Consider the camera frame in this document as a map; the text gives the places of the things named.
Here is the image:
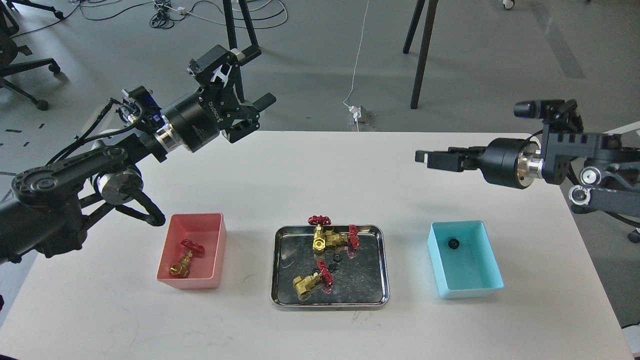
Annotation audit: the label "pink plastic box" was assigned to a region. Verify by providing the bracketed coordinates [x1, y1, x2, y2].
[156, 213, 227, 290]

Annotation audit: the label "white power adapter on floor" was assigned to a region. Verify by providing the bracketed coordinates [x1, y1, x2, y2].
[347, 105, 377, 132]

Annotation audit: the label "shiny metal tray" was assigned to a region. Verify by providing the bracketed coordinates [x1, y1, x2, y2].
[270, 224, 390, 310]

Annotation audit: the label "brass valve upright red handle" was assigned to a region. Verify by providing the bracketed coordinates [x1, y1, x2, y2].
[307, 215, 332, 255]

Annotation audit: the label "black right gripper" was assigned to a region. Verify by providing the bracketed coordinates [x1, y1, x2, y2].
[414, 137, 540, 189]

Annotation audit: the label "white caster wheel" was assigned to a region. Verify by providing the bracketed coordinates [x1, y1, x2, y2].
[502, 0, 515, 10]

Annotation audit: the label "black office chair base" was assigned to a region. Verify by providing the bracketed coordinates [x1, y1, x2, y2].
[0, 3, 61, 111]

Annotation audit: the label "black stand legs right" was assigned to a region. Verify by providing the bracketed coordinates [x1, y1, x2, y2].
[402, 0, 439, 110]

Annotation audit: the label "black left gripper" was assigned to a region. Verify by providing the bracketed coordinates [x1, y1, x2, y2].
[155, 44, 277, 153]

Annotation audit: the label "brass valve red handle bottom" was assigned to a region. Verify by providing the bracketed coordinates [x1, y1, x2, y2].
[292, 273, 335, 301]

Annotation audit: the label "brass valve red handle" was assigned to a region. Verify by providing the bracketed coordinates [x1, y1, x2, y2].
[307, 215, 332, 255]
[292, 273, 335, 301]
[325, 224, 361, 250]
[169, 238, 206, 278]

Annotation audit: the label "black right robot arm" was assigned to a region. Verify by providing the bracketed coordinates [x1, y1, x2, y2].
[414, 99, 640, 243]

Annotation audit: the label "black stand legs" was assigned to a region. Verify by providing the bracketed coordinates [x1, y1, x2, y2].
[222, 0, 261, 103]
[402, 0, 439, 110]

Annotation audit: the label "black stand legs left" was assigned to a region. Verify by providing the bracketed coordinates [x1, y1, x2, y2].
[222, 0, 261, 103]

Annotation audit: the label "light blue plastic box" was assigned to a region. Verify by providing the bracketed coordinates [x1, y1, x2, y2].
[427, 219, 505, 299]

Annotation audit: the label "black cables on floor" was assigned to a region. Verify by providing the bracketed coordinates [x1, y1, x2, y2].
[20, 0, 290, 37]

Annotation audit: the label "white cable on floor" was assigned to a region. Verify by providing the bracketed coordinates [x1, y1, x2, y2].
[343, 0, 371, 108]

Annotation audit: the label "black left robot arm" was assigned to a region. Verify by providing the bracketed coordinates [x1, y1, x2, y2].
[0, 45, 276, 264]

